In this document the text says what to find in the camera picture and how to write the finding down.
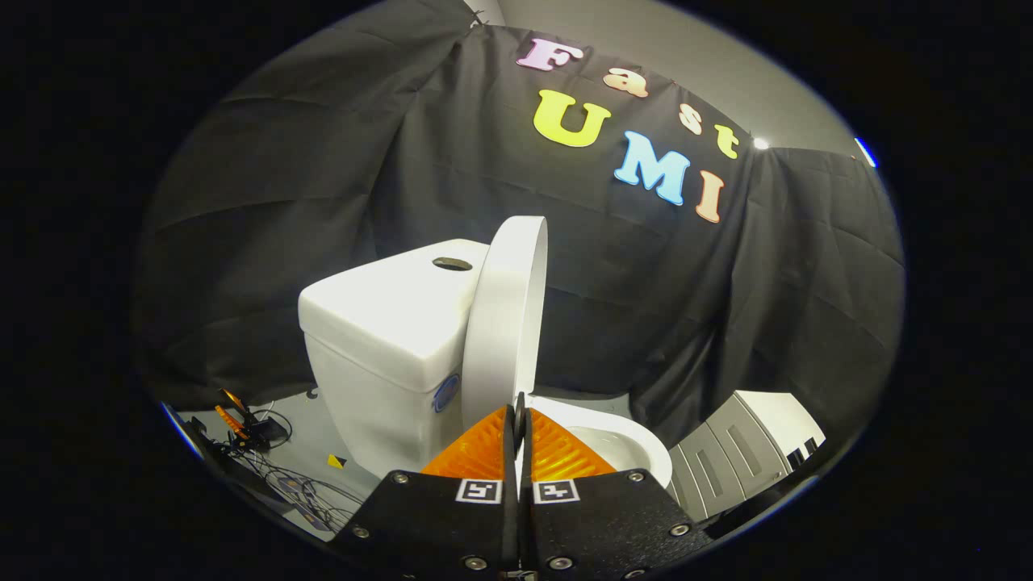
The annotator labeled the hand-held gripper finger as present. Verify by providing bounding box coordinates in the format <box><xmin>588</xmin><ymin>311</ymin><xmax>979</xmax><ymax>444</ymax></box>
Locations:
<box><xmin>327</xmin><ymin>393</ymin><xmax>524</xmax><ymax>578</ymax></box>
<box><xmin>521</xmin><ymin>393</ymin><xmax>716</xmax><ymax>580</ymax></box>

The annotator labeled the white toilet lid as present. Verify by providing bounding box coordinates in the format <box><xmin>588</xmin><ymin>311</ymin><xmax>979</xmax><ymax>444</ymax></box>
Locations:
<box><xmin>462</xmin><ymin>215</ymin><xmax>550</xmax><ymax>409</ymax></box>

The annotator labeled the white toilet seat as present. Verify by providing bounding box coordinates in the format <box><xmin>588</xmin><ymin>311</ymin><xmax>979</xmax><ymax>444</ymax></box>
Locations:
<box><xmin>529</xmin><ymin>395</ymin><xmax>673</xmax><ymax>489</ymax></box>

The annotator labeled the white toilet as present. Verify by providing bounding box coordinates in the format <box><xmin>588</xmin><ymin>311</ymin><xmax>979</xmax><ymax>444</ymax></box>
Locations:
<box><xmin>299</xmin><ymin>238</ymin><xmax>673</xmax><ymax>493</ymax></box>

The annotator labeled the grey white cabinet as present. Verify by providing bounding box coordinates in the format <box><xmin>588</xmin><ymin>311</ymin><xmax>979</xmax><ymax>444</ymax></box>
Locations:
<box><xmin>668</xmin><ymin>391</ymin><xmax>826</xmax><ymax>522</ymax></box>

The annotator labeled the orange black device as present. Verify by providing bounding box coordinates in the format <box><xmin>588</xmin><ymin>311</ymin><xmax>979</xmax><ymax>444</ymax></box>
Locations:
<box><xmin>214</xmin><ymin>387</ymin><xmax>291</xmax><ymax>453</ymax></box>

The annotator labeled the black backdrop cloth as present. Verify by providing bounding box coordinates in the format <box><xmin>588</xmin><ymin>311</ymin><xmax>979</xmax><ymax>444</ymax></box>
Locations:
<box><xmin>133</xmin><ymin>0</ymin><xmax>905</xmax><ymax>449</ymax></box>

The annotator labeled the tangle of black cables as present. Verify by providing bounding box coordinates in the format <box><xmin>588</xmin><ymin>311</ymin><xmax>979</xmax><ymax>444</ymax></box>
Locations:
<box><xmin>226</xmin><ymin>442</ymin><xmax>366</xmax><ymax>535</ymax></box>

